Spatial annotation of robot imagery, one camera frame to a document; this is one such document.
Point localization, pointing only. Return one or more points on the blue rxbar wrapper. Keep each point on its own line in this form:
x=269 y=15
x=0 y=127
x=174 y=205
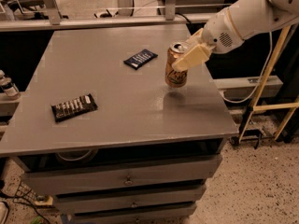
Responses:
x=141 y=58

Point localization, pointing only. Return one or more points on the black chocolate rxbar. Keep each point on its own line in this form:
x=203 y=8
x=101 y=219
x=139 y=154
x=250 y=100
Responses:
x=73 y=108

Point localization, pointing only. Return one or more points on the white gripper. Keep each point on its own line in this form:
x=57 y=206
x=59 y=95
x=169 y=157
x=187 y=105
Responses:
x=221 y=32

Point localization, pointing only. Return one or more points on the metal guard rail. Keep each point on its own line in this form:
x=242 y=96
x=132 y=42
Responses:
x=38 y=25

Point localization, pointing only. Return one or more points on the small bottle with white label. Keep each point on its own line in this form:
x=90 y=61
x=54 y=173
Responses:
x=8 y=86

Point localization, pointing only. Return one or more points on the grey drawer cabinet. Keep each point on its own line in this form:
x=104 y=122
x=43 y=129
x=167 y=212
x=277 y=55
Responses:
x=147 y=149

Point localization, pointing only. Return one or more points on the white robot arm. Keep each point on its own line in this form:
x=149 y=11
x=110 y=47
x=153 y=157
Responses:
x=253 y=17

